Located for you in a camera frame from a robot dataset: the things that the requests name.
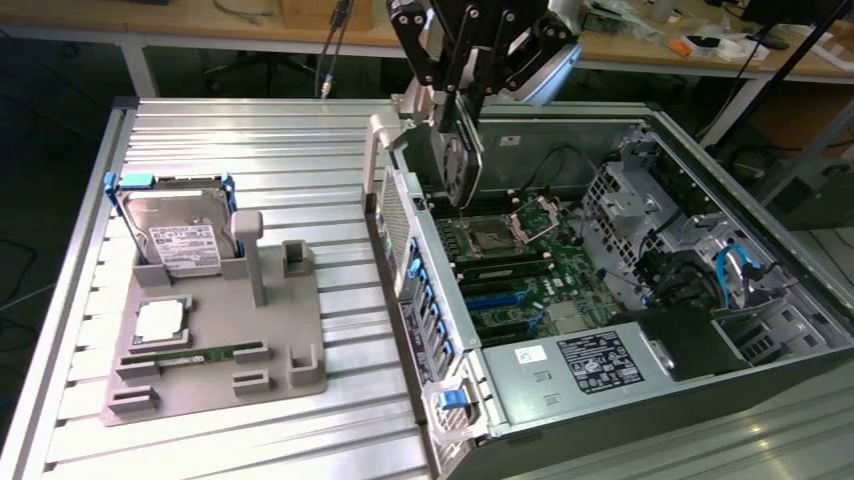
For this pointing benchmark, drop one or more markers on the black Nvidia graphics card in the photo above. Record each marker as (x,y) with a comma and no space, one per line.
(461,160)

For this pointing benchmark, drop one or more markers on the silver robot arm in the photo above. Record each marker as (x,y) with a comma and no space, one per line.
(417,100)

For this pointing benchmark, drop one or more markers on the brown cardboard box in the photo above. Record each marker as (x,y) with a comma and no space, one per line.
(308,10)

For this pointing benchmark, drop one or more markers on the wooden desk with clutter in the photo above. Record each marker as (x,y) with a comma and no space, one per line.
(668,62)

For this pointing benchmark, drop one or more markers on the black office chair base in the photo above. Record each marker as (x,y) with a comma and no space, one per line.
(274,70)

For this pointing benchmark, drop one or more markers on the grey metal disk bay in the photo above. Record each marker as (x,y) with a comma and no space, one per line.
(628,200)

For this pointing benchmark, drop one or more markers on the wooden desk with white legs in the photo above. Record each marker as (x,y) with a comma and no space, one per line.
(168,27)

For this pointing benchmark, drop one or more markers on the metal socket cover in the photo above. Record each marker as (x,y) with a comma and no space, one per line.
(537,220)

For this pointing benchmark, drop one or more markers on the black monitor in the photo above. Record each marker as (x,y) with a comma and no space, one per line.
(781,10)

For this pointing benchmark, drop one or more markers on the black slanted stand pole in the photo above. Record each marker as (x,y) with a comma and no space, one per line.
(795,55)

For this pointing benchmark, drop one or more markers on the CPU socket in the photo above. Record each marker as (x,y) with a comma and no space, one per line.
(490,235)

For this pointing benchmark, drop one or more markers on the green motherboard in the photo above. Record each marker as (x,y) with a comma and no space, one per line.
(575,280)

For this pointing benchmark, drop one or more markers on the black box under desk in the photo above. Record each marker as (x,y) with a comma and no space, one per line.
(815,200)

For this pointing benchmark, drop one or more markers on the blue expansion slot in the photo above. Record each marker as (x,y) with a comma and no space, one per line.
(497,300)

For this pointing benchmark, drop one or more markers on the hard disk with blue caddy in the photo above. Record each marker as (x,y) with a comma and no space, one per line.
(181,235)

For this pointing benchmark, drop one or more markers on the silver chipset heatsink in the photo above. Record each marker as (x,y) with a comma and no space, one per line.
(568,317)

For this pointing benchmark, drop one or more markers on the grey power supply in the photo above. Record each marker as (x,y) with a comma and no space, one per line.
(575,365)

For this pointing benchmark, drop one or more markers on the grey plastic parts rack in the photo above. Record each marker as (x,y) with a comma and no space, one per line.
(221,325)

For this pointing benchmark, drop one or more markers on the silver CPU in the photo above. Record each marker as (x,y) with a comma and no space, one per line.
(161,322)

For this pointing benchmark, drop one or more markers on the green RAM stick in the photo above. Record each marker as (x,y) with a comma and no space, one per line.
(204,356)

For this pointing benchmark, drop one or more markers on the blue case latch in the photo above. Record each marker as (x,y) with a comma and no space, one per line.
(448,400)

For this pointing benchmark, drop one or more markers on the open grey PC case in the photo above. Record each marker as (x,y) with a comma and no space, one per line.
(668,410)

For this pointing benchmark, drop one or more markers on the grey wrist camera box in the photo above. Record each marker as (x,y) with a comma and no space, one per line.
(551,75)

